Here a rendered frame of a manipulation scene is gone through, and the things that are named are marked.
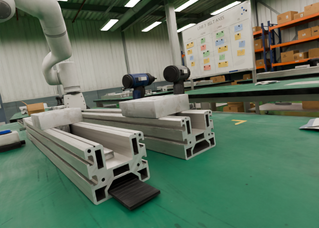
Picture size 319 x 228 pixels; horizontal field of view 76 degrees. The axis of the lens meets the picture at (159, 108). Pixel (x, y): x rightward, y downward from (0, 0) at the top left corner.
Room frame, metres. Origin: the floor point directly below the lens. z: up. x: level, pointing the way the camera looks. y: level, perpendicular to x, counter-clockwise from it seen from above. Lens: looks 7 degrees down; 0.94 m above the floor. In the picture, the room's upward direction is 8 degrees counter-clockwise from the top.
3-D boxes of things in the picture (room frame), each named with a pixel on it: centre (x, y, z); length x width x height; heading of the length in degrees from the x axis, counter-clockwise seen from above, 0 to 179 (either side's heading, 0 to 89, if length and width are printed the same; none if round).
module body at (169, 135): (0.74, 0.17, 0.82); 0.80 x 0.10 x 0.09; 38
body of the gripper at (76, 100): (1.09, 0.44, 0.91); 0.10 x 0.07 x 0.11; 128
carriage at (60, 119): (0.62, 0.32, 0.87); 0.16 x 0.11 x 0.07; 38
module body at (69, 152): (0.62, 0.32, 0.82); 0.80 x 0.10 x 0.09; 38
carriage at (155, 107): (0.54, 0.02, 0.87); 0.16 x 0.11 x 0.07; 38
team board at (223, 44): (3.70, -1.13, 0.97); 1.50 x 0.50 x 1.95; 33
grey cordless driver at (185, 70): (0.80, -0.10, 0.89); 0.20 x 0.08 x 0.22; 151
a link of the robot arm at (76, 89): (1.09, 0.44, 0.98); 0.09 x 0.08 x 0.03; 128
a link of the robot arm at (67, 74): (1.09, 0.45, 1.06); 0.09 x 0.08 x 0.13; 106
